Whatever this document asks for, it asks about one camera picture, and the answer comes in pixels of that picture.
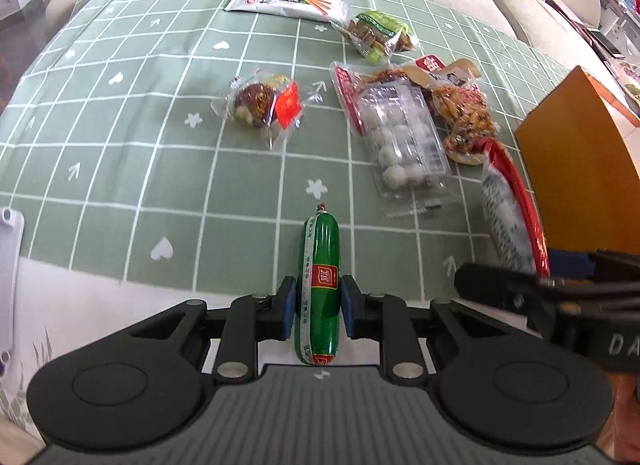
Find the clear tray of white balls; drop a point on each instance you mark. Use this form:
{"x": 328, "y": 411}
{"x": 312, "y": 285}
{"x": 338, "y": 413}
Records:
{"x": 400, "y": 145}

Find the red and white snack packet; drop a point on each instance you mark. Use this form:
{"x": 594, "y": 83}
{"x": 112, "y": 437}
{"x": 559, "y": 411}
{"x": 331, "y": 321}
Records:
{"x": 505, "y": 210}

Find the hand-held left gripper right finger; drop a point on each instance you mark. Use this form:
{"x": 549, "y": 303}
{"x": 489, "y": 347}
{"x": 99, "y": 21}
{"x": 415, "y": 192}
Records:
{"x": 348, "y": 312}

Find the brown spicy snack packet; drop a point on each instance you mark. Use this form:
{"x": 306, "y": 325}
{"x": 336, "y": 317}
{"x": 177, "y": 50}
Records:
{"x": 460, "y": 110}

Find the green sausage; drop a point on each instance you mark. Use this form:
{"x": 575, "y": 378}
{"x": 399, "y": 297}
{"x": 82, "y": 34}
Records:
{"x": 320, "y": 255}

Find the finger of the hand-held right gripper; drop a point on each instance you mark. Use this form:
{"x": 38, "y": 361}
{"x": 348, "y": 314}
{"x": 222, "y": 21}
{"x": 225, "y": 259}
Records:
{"x": 572, "y": 263}
{"x": 500, "y": 287}

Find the white stick snack packet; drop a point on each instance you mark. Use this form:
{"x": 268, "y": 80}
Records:
{"x": 280, "y": 2}

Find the beige sofa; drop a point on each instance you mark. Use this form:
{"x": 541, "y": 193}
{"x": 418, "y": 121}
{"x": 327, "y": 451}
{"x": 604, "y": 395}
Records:
{"x": 500, "y": 10}

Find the dark book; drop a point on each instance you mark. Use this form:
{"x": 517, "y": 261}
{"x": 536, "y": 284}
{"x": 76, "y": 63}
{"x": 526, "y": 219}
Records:
{"x": 570, "y": 15}

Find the white leaf print cloth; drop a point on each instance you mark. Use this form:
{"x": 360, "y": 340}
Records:
{"x": 75, "y": 295}

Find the colourful magazine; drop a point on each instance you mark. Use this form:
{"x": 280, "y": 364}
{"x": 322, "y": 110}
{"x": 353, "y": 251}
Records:
{"x": 627, "y": 77}

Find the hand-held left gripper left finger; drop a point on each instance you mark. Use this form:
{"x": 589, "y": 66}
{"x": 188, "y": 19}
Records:
{"x": 288, "y": 310}

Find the orange cardboard box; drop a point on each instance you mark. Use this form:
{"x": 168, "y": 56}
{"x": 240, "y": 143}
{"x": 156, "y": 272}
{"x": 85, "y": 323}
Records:
{"x": 575, "y": 170}

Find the green checkered tablecloth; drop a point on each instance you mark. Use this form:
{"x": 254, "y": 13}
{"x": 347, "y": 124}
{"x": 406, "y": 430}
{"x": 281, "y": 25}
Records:
{"x": 150, "y": 170}

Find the clear packet with brown egg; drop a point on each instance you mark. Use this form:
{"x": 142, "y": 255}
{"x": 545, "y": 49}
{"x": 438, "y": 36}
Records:
{"x": 255, "y": 105}

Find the red edged clear snack packet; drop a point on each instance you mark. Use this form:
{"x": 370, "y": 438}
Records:
{"x": 345, "y": 90}

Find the green label raisin snack packet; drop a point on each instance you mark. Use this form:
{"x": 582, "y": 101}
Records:
{"x": 377, "y": 32}

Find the white shelf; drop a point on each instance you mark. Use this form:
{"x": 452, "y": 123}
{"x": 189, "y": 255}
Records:
{"x": 617, "y": 10}

